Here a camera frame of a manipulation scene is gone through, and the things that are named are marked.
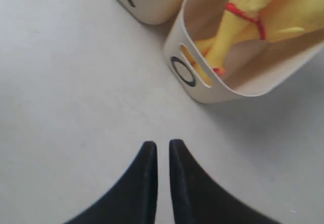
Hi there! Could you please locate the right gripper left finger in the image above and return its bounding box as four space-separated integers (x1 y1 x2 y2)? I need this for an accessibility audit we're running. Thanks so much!
67 141 157 224

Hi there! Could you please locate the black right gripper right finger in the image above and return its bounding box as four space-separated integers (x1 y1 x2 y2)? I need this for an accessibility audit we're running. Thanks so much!
169 139 275 223

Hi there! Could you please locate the large whole yellow rubber chicken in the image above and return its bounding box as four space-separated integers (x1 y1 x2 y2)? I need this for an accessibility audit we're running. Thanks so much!
194 0 323 76

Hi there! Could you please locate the cream bin marked O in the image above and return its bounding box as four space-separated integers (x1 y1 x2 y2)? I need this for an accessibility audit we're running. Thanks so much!
163 0 323 103

